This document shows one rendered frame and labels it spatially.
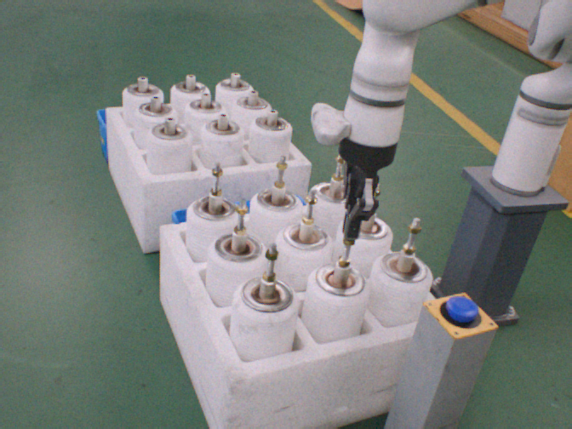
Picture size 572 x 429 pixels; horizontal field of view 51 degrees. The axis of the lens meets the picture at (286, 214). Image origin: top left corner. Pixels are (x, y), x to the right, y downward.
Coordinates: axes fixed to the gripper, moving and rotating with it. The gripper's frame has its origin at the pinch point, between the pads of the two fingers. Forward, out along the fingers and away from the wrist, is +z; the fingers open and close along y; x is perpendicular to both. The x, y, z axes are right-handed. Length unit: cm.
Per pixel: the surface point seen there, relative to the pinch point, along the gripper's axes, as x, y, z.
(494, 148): -73, 106, 35
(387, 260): -8.5, 5.4, 9.9
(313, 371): 4.0, -9.5, 19.6
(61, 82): 73, 134, 34
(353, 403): -4.2, -6.5, 30.0
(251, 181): 11, 46, 20
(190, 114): 26, 59, 11
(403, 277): -9.9, 1.0, 10.0
